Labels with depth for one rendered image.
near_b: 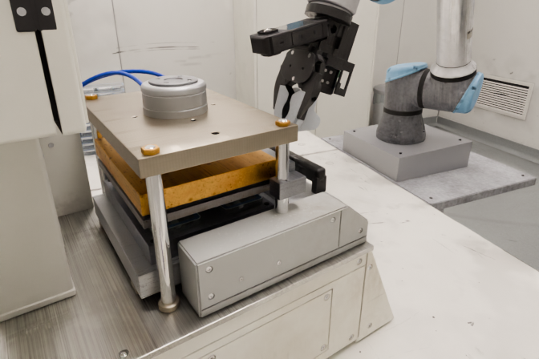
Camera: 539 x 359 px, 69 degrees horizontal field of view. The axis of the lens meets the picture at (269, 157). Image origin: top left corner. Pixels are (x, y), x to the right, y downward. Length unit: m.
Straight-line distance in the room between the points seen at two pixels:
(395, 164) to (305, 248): 0.72
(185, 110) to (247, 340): 0.28
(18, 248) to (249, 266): 0.23
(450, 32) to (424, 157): 0.35
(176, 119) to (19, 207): 0.18
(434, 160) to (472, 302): 0.55
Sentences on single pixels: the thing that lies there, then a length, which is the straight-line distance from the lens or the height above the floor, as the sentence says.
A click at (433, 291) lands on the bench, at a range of 0.81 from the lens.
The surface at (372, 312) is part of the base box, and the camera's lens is 0.66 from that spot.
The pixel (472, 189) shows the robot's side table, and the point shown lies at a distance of 1.22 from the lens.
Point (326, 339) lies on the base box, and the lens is 0.61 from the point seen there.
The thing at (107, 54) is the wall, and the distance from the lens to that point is 2.95.
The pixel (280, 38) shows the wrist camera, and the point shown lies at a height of 1.19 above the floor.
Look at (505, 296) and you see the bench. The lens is 0.85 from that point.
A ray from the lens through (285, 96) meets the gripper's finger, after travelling 0.61.
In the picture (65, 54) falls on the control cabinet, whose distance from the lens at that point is 0.30.
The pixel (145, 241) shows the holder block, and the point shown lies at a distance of 0.46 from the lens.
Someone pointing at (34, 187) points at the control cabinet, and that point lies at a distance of 0.45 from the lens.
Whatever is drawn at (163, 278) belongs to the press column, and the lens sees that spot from 0.44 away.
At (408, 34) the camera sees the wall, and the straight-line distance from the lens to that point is 3.96.
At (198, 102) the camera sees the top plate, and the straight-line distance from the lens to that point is 0.48.
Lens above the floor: 1.24
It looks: 22 degrees down
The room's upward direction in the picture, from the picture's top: straight up
